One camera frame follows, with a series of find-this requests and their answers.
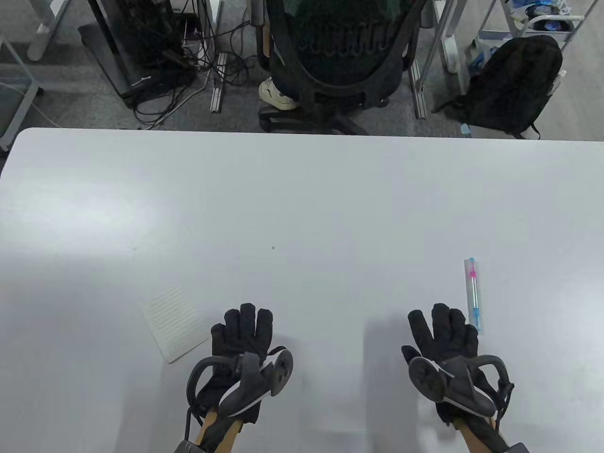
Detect black mesh office chair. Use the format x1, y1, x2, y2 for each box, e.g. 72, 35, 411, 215
252, 0, 429, 136

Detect person's left hand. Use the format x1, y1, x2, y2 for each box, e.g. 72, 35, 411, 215
196, 303, 277, 425

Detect black computer tower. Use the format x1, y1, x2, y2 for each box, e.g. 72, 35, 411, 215
78, 0, 199, 110

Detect aluminium profile rail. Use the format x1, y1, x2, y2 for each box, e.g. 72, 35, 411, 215
210, 52, 228, 114
409, 60, 428, 120

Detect person's right hand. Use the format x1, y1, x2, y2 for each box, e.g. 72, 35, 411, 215
401, 303, 508, 428

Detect clear pen pink blue ends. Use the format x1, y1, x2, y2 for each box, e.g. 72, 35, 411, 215
465, 258, 484, 335

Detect person's right forearm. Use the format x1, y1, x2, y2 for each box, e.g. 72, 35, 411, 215
453, 415, 511, 453

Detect grey controller on glove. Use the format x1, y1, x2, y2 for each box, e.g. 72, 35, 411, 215
186, 347, 294, 419
408, 354, 515, 431

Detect white desk leg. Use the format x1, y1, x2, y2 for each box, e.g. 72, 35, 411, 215
418, 0, 461, 93
26, 0, 72, 62

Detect tangle of black cables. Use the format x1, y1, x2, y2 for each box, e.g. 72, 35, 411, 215
131, 9, 259, 131

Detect grey controller on left glove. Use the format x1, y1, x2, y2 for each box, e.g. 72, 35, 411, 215
186, 347, 294, 419

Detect black backpack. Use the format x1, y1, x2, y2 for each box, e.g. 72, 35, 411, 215
433, 35, 565, 141

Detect grey metal table frame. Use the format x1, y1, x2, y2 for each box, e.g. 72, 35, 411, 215
0, 33, 46, 152

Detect white lined paper pad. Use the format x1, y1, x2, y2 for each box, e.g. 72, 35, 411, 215
140, 286, 211, 364

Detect white metal cart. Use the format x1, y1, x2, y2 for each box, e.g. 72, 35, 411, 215
476, 0, 589, 53

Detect person's left forearm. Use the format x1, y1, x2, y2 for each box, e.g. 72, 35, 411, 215
191, 410, 245, 453

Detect grey controller on right glove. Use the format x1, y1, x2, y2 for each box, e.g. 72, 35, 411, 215
408, 354, 515, 431

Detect white and blue plastic bag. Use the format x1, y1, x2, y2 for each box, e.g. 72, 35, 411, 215
467, 40, 502, 77

